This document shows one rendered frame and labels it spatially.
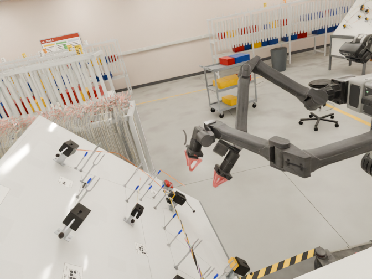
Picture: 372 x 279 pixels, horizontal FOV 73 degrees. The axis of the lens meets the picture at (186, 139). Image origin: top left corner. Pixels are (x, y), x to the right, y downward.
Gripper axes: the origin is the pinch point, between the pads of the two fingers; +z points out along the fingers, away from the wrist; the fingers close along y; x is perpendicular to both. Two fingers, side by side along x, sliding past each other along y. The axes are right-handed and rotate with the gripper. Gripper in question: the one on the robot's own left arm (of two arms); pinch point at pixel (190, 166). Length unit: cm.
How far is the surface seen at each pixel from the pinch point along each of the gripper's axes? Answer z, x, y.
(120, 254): 12, -28, 44
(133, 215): 8.7, -25.2, 28.4
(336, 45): -157, 431, -465
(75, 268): 7, -40, 54
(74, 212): -4, -42, 47
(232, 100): 10, 167, -363
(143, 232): 16.1, -20.2, 28.5
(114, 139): 12, -37, -54
